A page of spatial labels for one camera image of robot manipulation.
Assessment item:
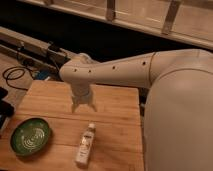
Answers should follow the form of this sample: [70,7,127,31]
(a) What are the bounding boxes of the white window frame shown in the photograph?
[19,0,213,50]

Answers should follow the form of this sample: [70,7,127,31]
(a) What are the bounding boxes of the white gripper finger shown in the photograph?
[71,104,79,113]
[88,103,97,112]

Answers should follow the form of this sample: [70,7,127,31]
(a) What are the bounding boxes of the black power adapter on rail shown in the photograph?
[47,42,66,63]

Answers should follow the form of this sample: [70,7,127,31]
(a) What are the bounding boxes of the white plastic bottle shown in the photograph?
[75,123,96,166]

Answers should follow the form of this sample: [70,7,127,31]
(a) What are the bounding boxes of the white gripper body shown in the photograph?
[71,83,93,106]

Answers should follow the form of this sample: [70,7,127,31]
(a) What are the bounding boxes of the green ceramic bowl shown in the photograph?
[10,118,51,157]

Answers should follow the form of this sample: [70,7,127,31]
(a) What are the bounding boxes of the black coiled cable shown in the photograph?
[2,65,34,91]

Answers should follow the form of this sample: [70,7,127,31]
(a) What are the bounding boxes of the blue object on floor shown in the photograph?
[34,70,50,80]

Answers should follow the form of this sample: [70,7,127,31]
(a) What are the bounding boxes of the black device at left edge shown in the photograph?
[0,87,14,134]

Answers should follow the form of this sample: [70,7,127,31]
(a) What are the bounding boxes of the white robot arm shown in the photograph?
[60,49,213,171]

